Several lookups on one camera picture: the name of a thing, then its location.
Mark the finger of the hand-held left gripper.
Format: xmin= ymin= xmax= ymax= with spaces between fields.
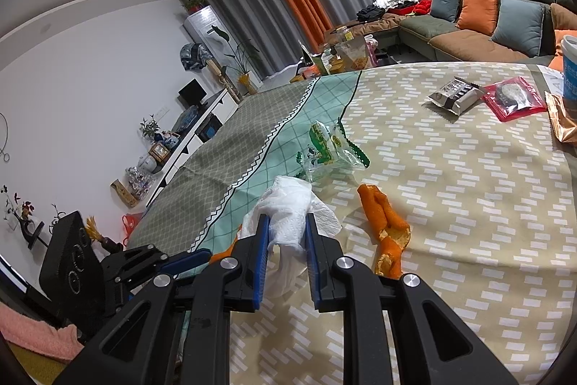
xmin=103 ymin=244 xmax=213 ymax=280

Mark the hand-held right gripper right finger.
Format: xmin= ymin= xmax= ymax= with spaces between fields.
xmin=305 ymin=213 xmax=520 ymax=385

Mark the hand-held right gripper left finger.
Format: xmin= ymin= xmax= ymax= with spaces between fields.
xmin=53 ymin=215 xmax=271 ymax=385

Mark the white tissue paper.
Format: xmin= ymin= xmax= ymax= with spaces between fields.
xmin=237 ymin=175 xmax=342 ymax=299

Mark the orange peel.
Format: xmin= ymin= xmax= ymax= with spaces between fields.
xmin=357 ymin=183 xmax=412 ymax=281
xmin=208 ymin=238 xmax=239 ymax=264

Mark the dried yellow flowers vase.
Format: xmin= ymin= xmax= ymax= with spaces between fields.
xmin=85 ymin=216 xmax=122 ymax=253

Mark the orange plastic bag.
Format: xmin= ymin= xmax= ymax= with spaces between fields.
xmin=121 ymin=213 xmax=145 ymax=248

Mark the pink towel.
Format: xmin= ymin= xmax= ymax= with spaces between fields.
xmin=0 ymin=301 xmax=86 ymax=361

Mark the wooden box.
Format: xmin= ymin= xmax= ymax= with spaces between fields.
xmin=110 ymin=180 xmax=140 ymax=209

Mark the silver wrapped gift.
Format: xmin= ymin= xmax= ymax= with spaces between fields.
xmin=125 ymin=166 xmax=154 ymax=196

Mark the clear green snack wrapper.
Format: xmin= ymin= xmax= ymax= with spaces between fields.
xmin=295 ymin=120 xmax=371 ymax=183

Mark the white tv cabinet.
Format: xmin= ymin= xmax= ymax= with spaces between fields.
xmin=144 ymin=89 xmax=239 ymax=207

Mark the small potted plant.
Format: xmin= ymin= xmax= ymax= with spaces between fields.
xmin=140 ymin=117 xmax=162 ymax=140

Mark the blue plastic bag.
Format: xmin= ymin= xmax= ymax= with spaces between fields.
xmin=171 ymin=105 xmax=200 ymax=133

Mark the patterned tablecloth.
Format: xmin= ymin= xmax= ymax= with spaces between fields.
xmin=124 ymin=62 xmax=577 ymax=385

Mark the black monitor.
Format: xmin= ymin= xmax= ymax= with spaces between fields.
xmin=177 ymin=79 xmax=207 ymax=105

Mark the cluttered coffee table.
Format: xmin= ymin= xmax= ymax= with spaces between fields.
xmin=291 ymin=26 xmax=397 ymax=83

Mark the tall green potted plant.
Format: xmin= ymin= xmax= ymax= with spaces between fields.
xmin=212 ymin=26 xmax=262 ymax=95

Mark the blue patterned bag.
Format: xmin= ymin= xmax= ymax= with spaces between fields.
xmin=179 ymin=42 xmax=212 ymax=72

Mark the clear plastic snack bag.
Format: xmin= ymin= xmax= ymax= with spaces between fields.
xmin=331 ymin=35 xmax=375 ymax=74

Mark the silver black snack wrapper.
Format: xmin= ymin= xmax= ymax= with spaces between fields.
xmin=427 ymin=77 xmax=486 ymax=116

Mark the black coffee table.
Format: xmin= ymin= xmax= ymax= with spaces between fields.
xmin=288 ymin=42 xmax=402 ymax=83

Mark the white standing air conditioner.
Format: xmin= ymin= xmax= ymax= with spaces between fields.
xmin=183 ymin=5 xmax=260 ymax=90

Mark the black garment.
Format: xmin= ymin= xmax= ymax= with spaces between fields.
xmin=357 ymin=4 xmax=384 ymax=23

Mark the green brown sofa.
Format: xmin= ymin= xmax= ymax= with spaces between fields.
xmin=325 ymin=0 xmax=577 ymax=63

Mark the red packet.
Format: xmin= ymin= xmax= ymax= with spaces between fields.
xmin=482 ymin=76 xmax=547 ymax=123

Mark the red cloth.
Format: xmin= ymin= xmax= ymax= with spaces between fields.
xmin=388 ymin=0 xmax=433 ymax=17

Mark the gold foil packet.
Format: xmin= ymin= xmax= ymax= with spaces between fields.
xmin=545 ymin=92 xmax=577 ymax=144

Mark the orange cushion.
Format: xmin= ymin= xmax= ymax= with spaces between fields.
xmin=455 ymin=0 xmax=500 ymax=36
xmin=552 ymin=29 xmax=577 ymax=58

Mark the large blue cushion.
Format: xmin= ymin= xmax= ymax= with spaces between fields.
xmin=490 ymin=0 xmax=545 ymax=57

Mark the blue paper cup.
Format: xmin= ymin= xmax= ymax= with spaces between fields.
xmin=547 ymin=34 xmax=577 ymax=101

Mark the brown cushion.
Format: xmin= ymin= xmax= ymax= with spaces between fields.
xmin=549 ymin=3 xmax=577 ymax=31

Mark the wall flower decoration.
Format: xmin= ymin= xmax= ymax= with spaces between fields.
xmin=0 ymin=184 xmax=46 ymax=250

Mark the wooden picture frame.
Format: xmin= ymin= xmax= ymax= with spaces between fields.
xmin=149 ymin=141 xmax=172 ymax=162

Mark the wooden post stand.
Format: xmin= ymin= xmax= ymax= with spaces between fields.
xmin=205 ymin=59 xmax=246 ymax=101

